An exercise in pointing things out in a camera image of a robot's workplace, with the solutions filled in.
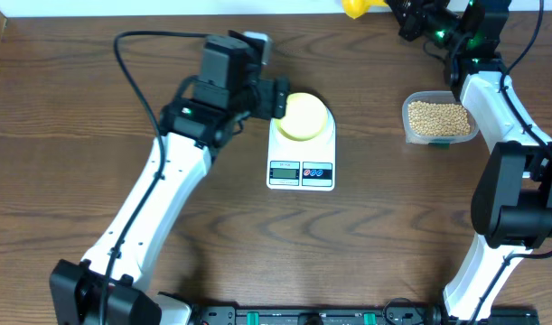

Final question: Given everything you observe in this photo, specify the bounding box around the white digital kitchen scale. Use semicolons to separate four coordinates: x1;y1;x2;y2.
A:
266;107;336;191

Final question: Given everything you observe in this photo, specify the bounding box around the yellow bowl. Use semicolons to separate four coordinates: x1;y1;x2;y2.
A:
275;93;328;141

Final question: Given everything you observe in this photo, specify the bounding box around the clear plastic container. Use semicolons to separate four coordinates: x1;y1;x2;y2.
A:
402;90;479;144

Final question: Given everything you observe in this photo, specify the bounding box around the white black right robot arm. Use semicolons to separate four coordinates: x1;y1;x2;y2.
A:
386;0;552;324

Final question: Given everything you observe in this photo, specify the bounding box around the yellow measuring scoop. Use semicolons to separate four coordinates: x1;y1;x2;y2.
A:
341;0;388;19

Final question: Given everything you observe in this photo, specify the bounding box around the soybeans pile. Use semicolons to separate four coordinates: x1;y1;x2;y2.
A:
407;101;471;136

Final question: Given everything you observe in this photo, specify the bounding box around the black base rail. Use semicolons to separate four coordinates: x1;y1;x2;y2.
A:
184;305;541;325

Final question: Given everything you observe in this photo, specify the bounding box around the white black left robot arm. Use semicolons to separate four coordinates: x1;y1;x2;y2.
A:
49;31;290;324

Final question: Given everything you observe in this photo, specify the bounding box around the green tape label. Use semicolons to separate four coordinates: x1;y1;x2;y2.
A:
429;140;450;149

